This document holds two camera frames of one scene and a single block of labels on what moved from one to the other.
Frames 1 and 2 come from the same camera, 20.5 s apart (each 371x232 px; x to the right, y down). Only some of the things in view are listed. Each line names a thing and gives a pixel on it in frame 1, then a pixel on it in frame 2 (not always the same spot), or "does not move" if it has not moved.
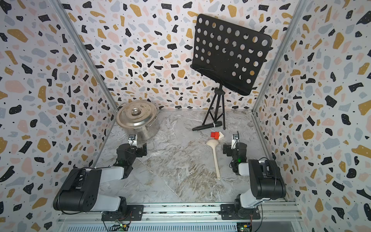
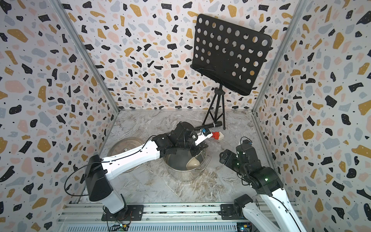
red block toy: (215, 135) does not move
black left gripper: (138, 151) -> (199, 148)
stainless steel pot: (144, 133) -> (176, 164)
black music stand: (234, 56) does not move
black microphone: (207, 126) does not move
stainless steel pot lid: (136, 114) -> (122, 145)
